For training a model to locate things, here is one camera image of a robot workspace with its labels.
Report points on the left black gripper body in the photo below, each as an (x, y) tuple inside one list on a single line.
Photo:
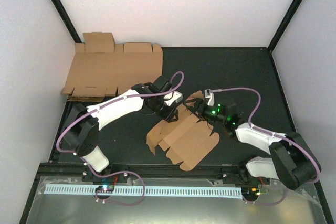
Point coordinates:
[(159, 110)]

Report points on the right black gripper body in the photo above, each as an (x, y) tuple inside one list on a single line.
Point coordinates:
[(211, 115)]

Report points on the brown cardboard box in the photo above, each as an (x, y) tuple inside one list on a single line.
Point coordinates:
[(186, 141)]

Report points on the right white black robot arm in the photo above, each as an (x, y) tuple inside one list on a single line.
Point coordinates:
[(290, 160)]

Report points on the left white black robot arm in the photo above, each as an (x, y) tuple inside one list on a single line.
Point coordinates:
[(84, 123)]

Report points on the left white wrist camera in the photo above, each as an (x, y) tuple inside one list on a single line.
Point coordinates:
[(173, 98)]

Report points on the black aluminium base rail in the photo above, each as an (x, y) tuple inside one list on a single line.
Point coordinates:
[(234, 175)]

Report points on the white slotted cable duct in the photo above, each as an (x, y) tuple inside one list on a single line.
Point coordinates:
[(147, 191)]

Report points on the left black frame post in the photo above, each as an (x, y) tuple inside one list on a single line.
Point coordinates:
[(66, 20)]

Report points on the black frame post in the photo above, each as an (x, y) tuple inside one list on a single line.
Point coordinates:
[(284, 24), (66, 20)]

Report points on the right black frame post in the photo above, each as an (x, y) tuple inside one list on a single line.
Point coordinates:
[(284, 24)]

